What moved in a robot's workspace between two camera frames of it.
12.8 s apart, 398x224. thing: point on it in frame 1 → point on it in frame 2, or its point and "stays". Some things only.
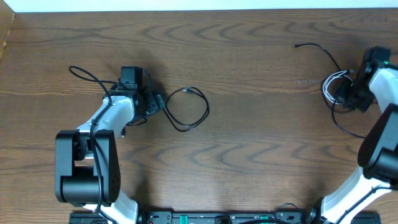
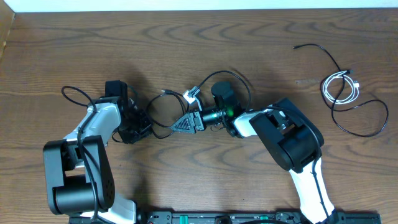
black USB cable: x=166 y=108 → x=162 y=91
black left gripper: x=154 y=106 → x=146 y=129
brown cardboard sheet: x=7 y=17 stays
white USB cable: x=337 y=74 stays
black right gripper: x=342 y=98 → x=195 y=122
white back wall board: x=37 y=6 stays
